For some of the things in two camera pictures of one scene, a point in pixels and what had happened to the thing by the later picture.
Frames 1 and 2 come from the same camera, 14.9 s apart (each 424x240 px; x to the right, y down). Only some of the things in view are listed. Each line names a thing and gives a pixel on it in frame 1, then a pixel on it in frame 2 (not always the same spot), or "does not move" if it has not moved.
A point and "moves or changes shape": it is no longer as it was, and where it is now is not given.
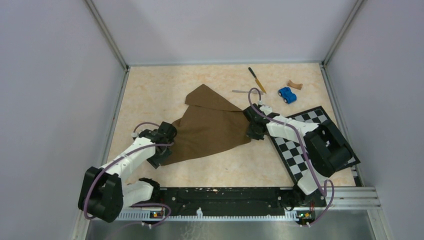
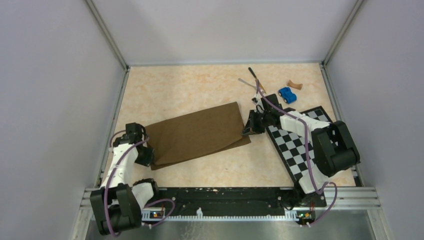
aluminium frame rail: x=352 y=198 does not move
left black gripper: x=154 y=162 -> x=149 y=157
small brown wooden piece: x=297 y=85 does not move
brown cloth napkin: x=208 y=123 moves or changes shape
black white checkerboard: x=290 y=151 does not move
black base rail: x=238 y=200 does not move
